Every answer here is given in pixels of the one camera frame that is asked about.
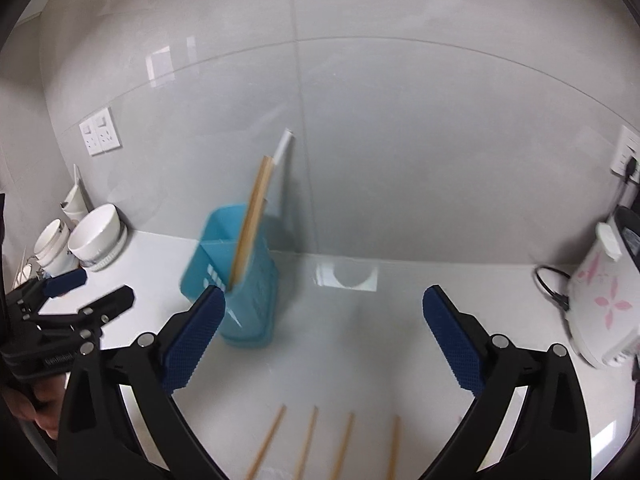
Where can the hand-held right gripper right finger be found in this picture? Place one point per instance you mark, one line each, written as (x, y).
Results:
(452, 345)

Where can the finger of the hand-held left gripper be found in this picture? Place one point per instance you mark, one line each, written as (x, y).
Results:
(65, 282)
(112, 302)

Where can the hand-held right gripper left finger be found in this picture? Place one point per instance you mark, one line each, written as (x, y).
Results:
(192, 340)

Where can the blue plastic utensil holder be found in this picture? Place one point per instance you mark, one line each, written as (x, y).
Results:
(250, 305)

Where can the thin plain wooden chopstick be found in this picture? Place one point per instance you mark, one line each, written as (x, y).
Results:
(395, 447)

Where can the person's left hand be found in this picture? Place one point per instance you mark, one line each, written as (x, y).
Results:
(40, 405)

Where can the white patterned bowl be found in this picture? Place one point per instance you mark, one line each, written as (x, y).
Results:
(62, 262)

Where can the white tall pointed pitcher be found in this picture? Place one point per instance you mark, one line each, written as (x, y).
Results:
(75, 205)

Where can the white pink flowered rice cooker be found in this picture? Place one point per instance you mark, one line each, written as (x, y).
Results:
(605, 300)

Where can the white plastic chopstick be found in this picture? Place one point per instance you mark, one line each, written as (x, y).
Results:
(282, 145)
(286, 146)

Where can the black wall plug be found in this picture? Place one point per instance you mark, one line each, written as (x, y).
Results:
(632, 167)

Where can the white wall socket with plug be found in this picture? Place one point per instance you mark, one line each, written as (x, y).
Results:
(625, 145)

